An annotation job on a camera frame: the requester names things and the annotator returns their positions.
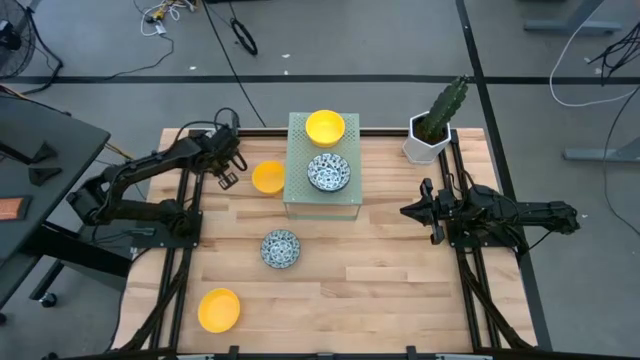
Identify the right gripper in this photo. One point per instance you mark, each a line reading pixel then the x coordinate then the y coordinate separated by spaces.
pixel 445 210

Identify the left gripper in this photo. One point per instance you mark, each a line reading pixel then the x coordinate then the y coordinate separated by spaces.
pixel 220 147

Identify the yellow plastic mini bowl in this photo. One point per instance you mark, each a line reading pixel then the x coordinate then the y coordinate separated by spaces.
pixel 268 177
pixel 218 311
pixel 325 127

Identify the blue-white patterned teal bowl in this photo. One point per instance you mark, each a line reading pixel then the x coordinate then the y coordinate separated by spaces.
pixel 328 172
pixel 280 249

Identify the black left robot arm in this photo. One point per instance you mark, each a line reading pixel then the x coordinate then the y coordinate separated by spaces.
pixel 150 162

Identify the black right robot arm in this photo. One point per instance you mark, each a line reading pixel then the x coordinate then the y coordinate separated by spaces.
pixel 525 212

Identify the white hexagonal plant pot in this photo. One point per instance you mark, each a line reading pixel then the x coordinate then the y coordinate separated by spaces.
pixel 420 150

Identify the pale green perforated metal shelf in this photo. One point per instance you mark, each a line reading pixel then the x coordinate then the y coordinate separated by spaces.
pixel 300 190

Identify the green cactus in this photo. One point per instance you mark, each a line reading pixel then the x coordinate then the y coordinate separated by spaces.
pixel 445 107

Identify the black desk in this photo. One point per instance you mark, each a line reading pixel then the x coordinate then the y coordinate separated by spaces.
pixel 50 135

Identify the grey desk foot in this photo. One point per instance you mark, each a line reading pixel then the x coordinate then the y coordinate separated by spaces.
pixel 565 26
pixel 600 154

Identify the black floor fan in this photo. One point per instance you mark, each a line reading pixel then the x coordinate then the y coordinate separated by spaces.
pixel 20 55

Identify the black aluminium table frame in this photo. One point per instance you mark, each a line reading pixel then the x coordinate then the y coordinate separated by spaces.
pixel 380 132

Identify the black triangular bracket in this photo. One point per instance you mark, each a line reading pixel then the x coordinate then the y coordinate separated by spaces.
pixel 46 154

